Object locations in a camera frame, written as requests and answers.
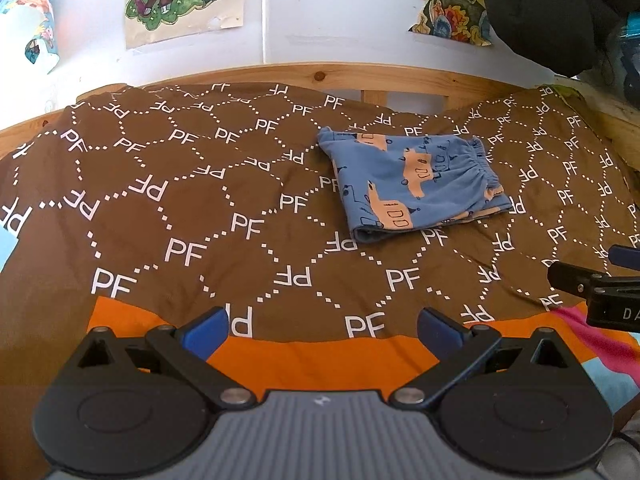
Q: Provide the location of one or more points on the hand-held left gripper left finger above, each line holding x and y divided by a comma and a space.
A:
205, 332

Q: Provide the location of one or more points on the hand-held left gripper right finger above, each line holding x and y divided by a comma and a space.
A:
440, 332

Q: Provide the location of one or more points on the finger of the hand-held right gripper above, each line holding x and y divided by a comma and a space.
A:
625, 255
575, 280

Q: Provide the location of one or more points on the blue pants with orange trucks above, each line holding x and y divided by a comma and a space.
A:
400, 185

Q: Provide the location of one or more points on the multicoloured orange-edged bed sheet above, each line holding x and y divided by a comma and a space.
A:
310, 360

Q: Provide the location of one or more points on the brown printed blanket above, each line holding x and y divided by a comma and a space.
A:
200, 185

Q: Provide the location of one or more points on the dark blue container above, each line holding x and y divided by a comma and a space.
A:
627, 50

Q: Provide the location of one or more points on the light blue cloth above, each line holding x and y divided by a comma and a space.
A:
6, 250

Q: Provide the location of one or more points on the black cloth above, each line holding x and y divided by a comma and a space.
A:
540, 10

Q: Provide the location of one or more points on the wooden bed frame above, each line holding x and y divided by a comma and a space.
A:
320, 76

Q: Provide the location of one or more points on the colourful cartoon wall poster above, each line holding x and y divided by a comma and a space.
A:
445, 10

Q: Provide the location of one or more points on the white wall pipe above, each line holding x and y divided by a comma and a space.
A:
265, 20

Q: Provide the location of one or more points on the pale blue cartoon wall poster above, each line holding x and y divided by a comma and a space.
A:
35, 20

